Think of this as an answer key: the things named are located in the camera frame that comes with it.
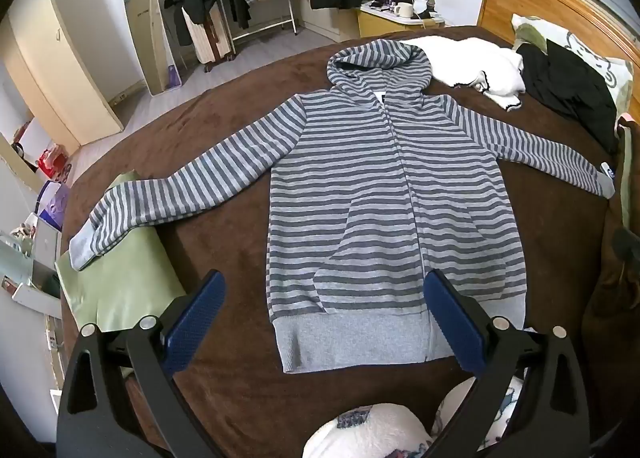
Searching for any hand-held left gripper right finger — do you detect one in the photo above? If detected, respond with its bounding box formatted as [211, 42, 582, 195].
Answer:
[423, 268, 591, 458]

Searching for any beige suitcase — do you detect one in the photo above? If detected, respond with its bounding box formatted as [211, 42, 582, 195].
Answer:
[182, 8, 237, 72]

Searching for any black hanging garment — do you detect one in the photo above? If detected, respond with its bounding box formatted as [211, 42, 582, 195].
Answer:
[230, 0, 253, 29]

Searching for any purple bag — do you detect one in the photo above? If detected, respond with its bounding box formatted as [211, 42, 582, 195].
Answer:
[37, 181, 71, 231]

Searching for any cream wardrobe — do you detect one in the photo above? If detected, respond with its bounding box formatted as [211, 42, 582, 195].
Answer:
[0, 0, 125, 149]

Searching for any green folded cloth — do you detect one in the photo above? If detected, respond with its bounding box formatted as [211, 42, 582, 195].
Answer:
[54, 171, 188, 334]

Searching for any yellow nightstand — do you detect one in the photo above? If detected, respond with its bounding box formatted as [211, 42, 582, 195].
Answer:
[357, 3, 446, 38]

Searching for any olive green cloth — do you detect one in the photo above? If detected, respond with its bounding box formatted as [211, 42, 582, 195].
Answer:
[616, 115, 640, 229]

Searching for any printed pillow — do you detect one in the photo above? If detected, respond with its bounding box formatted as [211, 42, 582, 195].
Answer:
[510, 13, 635, 112]

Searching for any white garment black trim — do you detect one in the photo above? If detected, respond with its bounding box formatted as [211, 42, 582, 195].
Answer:
[400, 36, 527, 113]

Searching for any grey striped hoodie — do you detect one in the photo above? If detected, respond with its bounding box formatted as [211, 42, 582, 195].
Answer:
[69, 38, 617, 374]

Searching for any standing mirror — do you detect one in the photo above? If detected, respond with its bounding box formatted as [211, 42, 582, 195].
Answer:
[119, 0, 177, 96]

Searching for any white cabinet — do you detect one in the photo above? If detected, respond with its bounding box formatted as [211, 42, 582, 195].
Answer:
[15, 223, 63, 316]

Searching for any red bag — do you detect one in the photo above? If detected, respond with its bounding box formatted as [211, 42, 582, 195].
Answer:
[37, 148, 71, 181]

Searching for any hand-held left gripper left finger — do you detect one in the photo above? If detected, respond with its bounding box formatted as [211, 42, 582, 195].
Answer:
[56, 269, 227, 458]

